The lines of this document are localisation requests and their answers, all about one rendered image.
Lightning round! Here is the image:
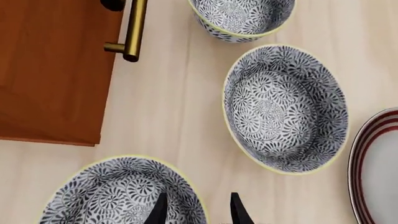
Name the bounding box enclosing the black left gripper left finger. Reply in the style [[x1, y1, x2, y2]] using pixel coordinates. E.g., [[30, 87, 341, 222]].
[[142, 192, 170, 224]]

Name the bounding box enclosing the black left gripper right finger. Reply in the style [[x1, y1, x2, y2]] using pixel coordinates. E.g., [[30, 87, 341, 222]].
[[230, 192, 256, 224]]

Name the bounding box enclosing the patterned black and white bowl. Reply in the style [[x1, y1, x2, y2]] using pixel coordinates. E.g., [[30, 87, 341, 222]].
[[44, 155, 208, 224], [187, 0, 297, 44], [221, 44, 350, 176]]

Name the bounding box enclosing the white plate with red rings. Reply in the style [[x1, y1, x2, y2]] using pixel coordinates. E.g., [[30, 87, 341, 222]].
[[348, 107, 398, 224]]

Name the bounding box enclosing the brass drawer handle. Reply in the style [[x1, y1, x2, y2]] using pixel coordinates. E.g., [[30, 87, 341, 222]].
[[100, 0, 149, 63]]

